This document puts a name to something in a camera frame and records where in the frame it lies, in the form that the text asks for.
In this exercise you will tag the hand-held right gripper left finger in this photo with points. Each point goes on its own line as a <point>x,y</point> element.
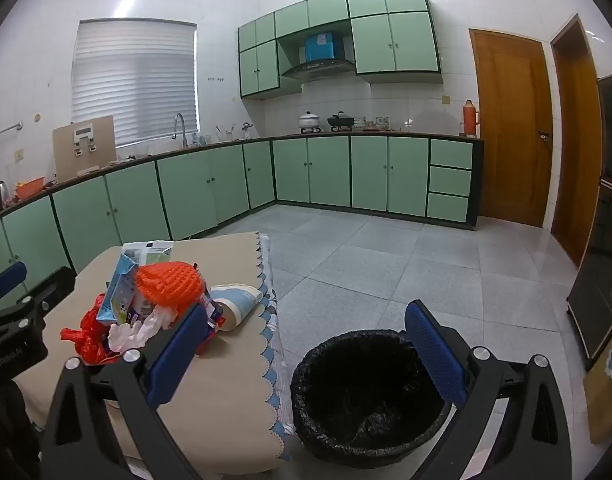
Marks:
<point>178,350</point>

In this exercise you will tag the wooden door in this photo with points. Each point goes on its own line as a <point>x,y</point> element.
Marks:
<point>576,160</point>
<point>511,135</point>

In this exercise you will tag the green wall cabinets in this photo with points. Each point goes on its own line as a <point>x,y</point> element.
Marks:
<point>376,45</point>

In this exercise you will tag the white green packet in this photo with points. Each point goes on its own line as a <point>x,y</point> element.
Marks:
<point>145,250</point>

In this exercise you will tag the white window blind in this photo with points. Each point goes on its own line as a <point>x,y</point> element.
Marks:
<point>135,85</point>

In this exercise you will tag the orange thermos flask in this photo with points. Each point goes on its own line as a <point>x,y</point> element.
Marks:
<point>469,120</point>

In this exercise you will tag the blue striped paper cup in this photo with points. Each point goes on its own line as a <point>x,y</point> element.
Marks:
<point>235,302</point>

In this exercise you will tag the cardboard box on counter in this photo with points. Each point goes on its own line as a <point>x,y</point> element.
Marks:
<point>68,155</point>

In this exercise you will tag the metal towel rail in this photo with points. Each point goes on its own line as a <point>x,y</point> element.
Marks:
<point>5,131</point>

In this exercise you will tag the metal kettle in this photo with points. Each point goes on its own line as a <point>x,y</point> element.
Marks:
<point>2,195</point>

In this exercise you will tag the printed cardboard box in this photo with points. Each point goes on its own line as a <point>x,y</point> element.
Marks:
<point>603,410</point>

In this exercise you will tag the metal kitchen faucet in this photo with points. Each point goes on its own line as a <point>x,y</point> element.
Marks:
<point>183,132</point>

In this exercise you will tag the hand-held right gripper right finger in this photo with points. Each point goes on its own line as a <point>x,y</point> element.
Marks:
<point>433,355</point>

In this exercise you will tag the table with beige cloth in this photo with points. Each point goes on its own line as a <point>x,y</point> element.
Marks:
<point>220,385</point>

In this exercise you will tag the black wok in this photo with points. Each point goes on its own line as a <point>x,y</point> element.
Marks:
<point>341,121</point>

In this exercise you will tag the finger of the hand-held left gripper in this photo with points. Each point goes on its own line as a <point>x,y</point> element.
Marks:
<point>5,280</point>
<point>55,287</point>

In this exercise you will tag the orange foam fruit net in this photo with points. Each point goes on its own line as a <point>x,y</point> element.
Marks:
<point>168,282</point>

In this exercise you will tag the blue box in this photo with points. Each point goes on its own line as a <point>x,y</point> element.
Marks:
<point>320,46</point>

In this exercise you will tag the black lined trash bin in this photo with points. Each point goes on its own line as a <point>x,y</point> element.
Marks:
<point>366,410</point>

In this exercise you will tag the purple snack packet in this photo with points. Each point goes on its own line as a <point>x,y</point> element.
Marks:
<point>213,310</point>

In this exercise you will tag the range hood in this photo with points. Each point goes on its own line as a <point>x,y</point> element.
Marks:
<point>316,67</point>

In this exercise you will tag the orange plastic basin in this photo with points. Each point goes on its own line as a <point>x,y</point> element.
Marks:
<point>29,190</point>

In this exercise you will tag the white plastic bag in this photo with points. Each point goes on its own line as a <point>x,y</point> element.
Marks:
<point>130,332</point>

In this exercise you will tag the green base cabinets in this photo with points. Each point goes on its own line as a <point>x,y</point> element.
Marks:
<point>331,172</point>

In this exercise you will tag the blue milk carton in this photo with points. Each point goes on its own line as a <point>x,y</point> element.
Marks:
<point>116,290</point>

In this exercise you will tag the white cooking pot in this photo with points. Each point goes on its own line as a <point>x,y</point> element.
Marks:
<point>309,122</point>

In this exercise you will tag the black glass cabinet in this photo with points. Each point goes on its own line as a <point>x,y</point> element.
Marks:
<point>606,260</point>

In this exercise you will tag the red plastic bag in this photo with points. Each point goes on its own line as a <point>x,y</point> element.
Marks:
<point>88,335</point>

